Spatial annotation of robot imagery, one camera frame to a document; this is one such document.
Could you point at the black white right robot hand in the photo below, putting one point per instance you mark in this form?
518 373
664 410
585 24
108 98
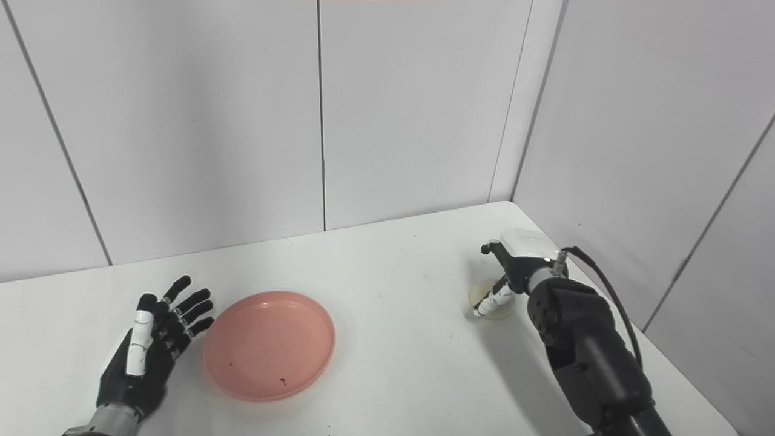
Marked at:
521 260

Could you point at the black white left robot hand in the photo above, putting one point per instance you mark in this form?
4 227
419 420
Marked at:
145 357

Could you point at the pale yellow steamed bun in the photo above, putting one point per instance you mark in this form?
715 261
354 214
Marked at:
481 293

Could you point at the pink round plate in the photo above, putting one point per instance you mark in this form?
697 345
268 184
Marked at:
269 345

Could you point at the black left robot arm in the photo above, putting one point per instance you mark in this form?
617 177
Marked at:
103 421

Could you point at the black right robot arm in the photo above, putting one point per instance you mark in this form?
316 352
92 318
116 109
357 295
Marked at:
581 339

